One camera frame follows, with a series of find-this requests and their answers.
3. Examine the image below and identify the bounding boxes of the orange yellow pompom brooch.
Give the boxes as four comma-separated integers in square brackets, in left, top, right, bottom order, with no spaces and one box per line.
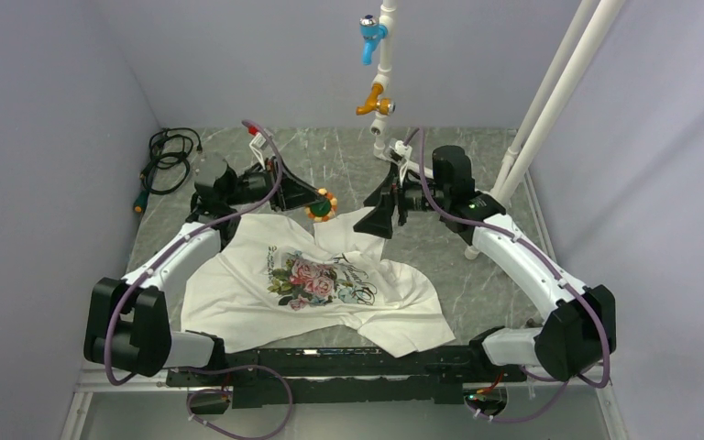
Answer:
[304,188,338,223]

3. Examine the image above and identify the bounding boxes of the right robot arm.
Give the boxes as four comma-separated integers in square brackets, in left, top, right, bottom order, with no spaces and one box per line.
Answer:
[354,141,616,388]

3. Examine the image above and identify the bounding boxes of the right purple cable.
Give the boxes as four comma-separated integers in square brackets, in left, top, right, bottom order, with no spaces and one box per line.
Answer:
[403,127,612,425]

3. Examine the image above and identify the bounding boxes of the aluminium rail frame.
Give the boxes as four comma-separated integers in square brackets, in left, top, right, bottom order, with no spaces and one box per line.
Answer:
[83,168,616,411]

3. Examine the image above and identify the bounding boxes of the purple cable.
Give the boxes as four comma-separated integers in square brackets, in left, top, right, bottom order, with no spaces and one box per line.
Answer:
[103,120,294,440]
[403,127,612,425]

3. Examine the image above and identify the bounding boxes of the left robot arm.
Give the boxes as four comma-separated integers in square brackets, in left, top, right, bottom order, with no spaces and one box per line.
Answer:
[82,155,334,385]

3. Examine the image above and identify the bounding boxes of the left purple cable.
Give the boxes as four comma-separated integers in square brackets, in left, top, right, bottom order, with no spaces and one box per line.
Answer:
[103,120,294,440]

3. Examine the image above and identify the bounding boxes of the blue faucet tap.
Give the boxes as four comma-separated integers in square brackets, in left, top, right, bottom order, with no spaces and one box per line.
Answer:
[359,15,389,65]

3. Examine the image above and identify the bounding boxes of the white pvc pipe frame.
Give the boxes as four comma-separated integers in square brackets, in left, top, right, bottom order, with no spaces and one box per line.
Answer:
[369,0,626,261]

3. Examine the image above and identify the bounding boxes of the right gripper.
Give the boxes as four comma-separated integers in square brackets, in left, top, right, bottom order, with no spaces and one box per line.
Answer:
[353,162,449,238]

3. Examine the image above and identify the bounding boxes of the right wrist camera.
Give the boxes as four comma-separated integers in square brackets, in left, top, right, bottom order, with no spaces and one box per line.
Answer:
[384,138,418,169]

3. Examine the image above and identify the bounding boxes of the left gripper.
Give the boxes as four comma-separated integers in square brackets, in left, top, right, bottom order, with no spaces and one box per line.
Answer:
[225,156,325,212]

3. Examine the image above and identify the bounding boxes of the black coiled cable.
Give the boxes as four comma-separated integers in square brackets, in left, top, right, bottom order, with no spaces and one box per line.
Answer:
[133,127,204,215]

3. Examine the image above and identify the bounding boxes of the white printed t-shirt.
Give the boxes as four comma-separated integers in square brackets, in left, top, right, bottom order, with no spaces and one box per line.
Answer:
[181,209,455,358]

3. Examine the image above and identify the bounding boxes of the orange faucet tap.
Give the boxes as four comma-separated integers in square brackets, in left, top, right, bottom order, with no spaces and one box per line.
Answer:
[355,82,396,116]

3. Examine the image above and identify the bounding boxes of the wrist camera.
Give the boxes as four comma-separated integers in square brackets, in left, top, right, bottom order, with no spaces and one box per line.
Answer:
[384,138,418,169]
[247,126,268,168]

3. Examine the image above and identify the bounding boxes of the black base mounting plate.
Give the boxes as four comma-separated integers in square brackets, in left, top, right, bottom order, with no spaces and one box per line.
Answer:
[166,346,525,409]

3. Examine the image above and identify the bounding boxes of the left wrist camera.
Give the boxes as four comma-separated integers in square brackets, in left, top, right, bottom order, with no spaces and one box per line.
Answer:
[247,126,268,168]

